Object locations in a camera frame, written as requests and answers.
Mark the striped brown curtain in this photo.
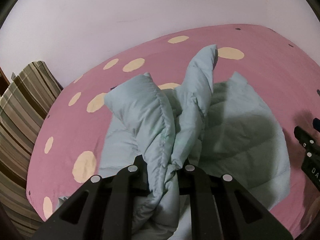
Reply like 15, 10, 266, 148
1, 61, 62, 239

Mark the pink dotted bed sheet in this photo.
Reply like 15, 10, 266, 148
26, 24, 319, 237

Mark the light blue puffer jacket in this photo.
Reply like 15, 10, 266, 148
56, 44, 291, 240

